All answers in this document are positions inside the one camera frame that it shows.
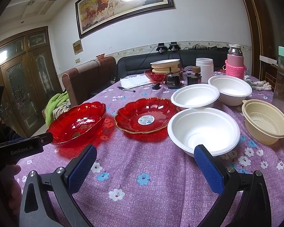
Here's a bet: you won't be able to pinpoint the red scalloped plate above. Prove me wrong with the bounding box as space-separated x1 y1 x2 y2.
47 101 106 148

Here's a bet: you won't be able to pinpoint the white foam bowl front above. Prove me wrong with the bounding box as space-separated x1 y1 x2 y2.
167 108 241 157

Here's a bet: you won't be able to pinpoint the white foam bowl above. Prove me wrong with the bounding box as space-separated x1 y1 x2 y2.
208 75 252 107
171 84 220 110
167 108 241 157

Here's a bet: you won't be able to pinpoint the beige plastic bowl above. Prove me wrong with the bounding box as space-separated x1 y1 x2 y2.
242 100 284 145

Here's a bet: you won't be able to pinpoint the white foam bowl back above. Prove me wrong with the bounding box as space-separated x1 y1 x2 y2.
208 75 252 107

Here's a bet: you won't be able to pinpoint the red gold-rimmed plate with label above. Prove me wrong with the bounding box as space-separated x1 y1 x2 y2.
114 97 179 134

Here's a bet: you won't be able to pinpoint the stack of beige paper bowls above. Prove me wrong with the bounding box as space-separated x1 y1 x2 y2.
151 59 180 73

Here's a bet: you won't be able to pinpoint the person's hand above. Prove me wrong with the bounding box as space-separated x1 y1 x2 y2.
0 165 22 226

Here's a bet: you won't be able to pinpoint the green cloth pile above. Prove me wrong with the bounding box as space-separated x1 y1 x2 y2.
44 91 69 127

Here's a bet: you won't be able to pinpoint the wooden glass door cabinet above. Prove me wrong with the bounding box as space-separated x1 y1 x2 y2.
0 27 61 137

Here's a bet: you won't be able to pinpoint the brown armchair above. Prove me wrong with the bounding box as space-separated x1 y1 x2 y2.
62 56 116 106

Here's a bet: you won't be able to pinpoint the white work gloves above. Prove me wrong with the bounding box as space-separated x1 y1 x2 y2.
244 75 272 91

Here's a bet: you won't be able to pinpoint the dark bottle with cork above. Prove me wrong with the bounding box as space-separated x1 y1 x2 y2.
187 66 202 85

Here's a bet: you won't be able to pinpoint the pink thermos with knit sleeve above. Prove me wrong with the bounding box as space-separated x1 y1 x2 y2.
225 44 246 79

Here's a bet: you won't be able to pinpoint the black round jar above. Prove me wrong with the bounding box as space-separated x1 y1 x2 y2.
166 72 180 89

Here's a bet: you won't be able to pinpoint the white plastic jar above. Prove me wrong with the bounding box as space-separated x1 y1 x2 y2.
195 58 214 84

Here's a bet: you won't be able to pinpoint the white paper sheet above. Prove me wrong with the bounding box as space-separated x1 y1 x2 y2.
120 74 154 89

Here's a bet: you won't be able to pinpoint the black clip on table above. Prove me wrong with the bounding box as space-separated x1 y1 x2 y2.
152 83 161 90

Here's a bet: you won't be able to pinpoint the black leather sofa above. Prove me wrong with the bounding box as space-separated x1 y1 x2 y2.
116 48 229 82

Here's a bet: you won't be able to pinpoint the framed horse painting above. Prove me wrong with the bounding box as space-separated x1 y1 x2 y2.
75 0 174 38

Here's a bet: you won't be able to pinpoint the small yellow wall picture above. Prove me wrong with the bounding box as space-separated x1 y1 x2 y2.
73 40 83 55

